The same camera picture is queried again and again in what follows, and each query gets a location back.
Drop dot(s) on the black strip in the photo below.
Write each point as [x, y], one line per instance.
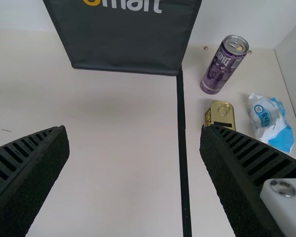
[184, 148]

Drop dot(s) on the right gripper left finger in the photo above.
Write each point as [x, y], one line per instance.
[24, 168]

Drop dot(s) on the rectangular tin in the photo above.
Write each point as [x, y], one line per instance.
[223, 114]

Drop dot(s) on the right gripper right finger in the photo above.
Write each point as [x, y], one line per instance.
[236, 172]

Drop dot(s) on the purple can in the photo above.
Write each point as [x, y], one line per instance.
[222, 66]

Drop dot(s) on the blue and white packet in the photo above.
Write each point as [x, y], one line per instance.
[269, 121]

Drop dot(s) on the dark grey bag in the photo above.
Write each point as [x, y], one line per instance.
[123, 37]

